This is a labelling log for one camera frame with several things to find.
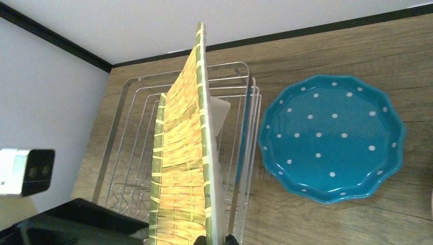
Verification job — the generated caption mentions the metal wire dish rack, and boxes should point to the metal wire dish rack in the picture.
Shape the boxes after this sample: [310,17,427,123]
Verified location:
[92,61,261,244]

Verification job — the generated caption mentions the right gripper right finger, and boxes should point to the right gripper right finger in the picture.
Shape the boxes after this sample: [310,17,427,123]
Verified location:
[225,234,239,245]

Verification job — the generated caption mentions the teal polka dot plate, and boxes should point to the teal polka dot plate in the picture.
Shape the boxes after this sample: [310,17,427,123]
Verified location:
[258,75,406,204]

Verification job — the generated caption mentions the bamboo pattern square plate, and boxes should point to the bamboo pattern square plate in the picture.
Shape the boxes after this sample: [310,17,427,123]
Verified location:
[148,22,227,244]

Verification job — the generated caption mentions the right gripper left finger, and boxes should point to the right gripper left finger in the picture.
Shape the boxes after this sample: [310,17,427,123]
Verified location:
[194,235,207,245]

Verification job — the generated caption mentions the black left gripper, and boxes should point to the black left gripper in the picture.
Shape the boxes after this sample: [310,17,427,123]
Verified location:
[1,198,149,244]

